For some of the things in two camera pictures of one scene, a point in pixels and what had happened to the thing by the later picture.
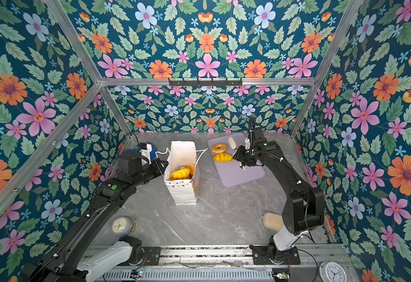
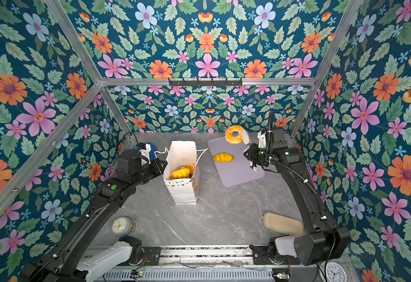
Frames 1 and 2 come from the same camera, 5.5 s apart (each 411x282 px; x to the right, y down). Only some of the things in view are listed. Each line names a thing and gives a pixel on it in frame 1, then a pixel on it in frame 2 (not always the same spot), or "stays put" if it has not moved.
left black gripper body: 147,172 stays put
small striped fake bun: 183,174 stays put
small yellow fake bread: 222,157 stays put
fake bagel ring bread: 219,148 to 229,134
